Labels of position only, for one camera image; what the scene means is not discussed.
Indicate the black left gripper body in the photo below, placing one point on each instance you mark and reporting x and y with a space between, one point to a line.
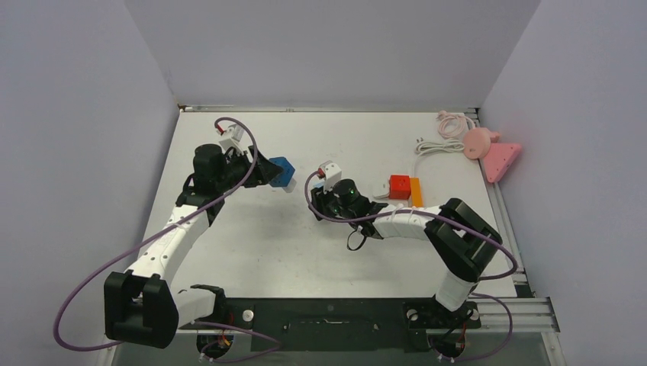
233 172

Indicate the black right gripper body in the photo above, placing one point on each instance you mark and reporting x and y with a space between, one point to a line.
328 203

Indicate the blue cube socket adapter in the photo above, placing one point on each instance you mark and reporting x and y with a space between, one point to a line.
286 174

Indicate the white plug charger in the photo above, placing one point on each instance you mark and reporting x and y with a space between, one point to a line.
291 185

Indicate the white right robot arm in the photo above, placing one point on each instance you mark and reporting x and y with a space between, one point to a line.
464 241

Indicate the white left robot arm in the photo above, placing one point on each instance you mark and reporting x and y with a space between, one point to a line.
140 306

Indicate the red cube socket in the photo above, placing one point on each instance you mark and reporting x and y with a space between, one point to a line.
399 187

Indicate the pink round socket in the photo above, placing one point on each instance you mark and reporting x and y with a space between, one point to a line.
477 142

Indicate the white flat adapter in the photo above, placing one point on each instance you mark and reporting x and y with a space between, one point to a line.
381 191

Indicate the orange power strip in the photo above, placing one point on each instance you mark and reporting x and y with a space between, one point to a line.
416 195

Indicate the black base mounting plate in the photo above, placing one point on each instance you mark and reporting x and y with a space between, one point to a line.
343 324

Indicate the pink triangular power strip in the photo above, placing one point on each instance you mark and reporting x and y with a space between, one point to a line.
498 159

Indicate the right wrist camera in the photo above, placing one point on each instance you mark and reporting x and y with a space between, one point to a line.
330 173

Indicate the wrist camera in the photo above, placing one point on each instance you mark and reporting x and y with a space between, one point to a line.
231 138
330 173

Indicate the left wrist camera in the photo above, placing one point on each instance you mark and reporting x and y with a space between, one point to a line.
231 138

